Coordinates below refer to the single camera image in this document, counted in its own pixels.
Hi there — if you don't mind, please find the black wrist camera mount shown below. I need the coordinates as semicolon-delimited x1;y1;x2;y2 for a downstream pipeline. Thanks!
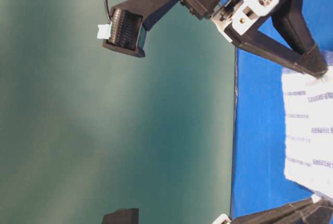
103;0;179;58

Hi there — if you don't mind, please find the green backdrop sheet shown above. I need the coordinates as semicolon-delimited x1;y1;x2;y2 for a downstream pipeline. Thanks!
1;0;234;223

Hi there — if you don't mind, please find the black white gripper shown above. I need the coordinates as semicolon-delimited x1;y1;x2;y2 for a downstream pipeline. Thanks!
182;0;328;78

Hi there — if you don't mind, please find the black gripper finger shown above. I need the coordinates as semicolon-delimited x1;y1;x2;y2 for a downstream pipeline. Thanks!
231;198;332;224

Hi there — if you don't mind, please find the white blue striped towel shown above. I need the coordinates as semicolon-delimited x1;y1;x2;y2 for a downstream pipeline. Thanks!
281;52;333;201

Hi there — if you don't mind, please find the blue table cloth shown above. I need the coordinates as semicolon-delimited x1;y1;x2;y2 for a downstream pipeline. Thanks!
231;0;332;217

